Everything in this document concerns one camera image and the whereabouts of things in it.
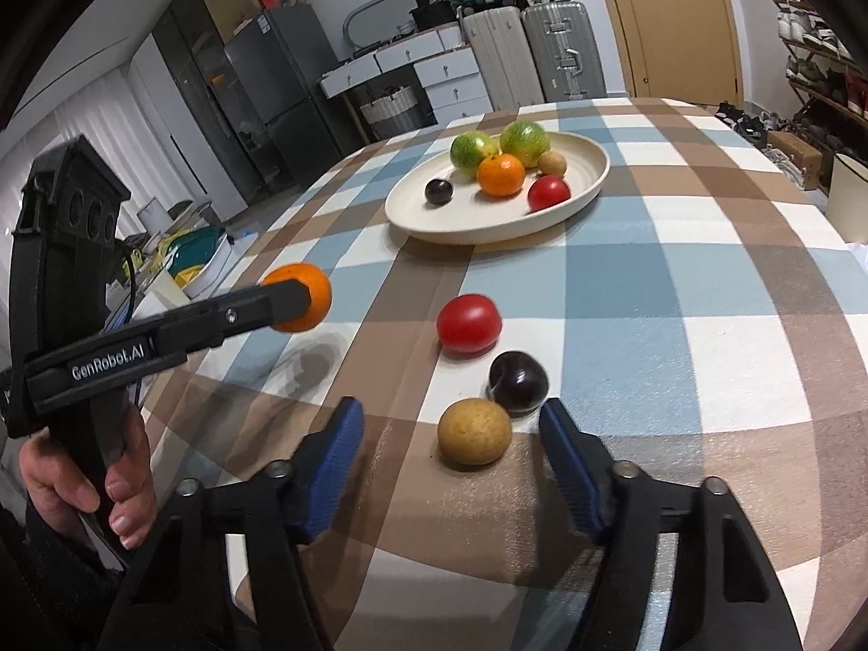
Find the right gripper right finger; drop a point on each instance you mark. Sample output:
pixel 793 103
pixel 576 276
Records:
pixel 725 592

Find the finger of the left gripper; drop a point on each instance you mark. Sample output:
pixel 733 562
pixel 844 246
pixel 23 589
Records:
pixel 172 336

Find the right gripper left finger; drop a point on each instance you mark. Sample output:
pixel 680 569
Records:
pixel 221 568

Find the orange tangerine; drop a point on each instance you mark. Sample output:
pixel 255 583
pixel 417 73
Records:
pixel 501 176
pixel 320 295

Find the dark purple plum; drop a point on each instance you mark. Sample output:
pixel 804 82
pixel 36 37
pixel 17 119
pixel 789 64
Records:
pixel 438 192

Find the red tomato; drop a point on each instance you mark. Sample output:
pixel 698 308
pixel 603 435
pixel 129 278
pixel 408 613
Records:
pixel 469 324
pixel 548 191

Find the plaid tablecloth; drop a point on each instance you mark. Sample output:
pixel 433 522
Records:
pixel 701 317

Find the grey refrigerator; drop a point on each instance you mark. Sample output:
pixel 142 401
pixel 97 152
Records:
pixel 280 57

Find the red tomato on table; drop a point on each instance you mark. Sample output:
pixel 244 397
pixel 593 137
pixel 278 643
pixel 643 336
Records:
pixel 469 324

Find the woven laundry basket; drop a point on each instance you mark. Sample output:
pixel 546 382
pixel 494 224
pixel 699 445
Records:
pixel 394 113

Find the cream round plate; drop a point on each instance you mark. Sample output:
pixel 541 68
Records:
pixel 473 217

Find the green lime left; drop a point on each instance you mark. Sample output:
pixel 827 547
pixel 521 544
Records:
pixel 470 149

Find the green lime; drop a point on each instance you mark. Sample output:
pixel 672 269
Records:
pixel 470 149
pixel 526 140

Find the orange tangerine on plate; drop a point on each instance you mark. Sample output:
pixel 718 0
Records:
pixel 501 176

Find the white drawer desk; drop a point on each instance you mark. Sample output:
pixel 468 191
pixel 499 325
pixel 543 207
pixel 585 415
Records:
pixel 439 61

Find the white bucket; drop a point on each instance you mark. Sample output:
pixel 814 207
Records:
pixel 847 207

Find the green lime right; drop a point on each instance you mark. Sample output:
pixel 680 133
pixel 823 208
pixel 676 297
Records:
pixel 526 140

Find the small brown kiwi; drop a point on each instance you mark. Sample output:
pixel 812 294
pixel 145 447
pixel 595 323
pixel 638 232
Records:
pixel 552 163

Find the cardboard box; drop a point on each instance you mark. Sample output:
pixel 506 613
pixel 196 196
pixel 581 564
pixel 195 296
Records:
pixel 798 159

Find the beige suitcase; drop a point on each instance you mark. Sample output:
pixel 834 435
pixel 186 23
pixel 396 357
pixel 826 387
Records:
pixel 507 66

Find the grey suitcase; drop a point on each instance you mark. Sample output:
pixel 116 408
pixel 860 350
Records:
pixel 564 49

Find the wooden shoe rack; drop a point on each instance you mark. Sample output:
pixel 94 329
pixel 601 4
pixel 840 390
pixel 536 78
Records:
pixel 819 66

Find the wooden door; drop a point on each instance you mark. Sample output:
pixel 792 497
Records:
pixel 678 49

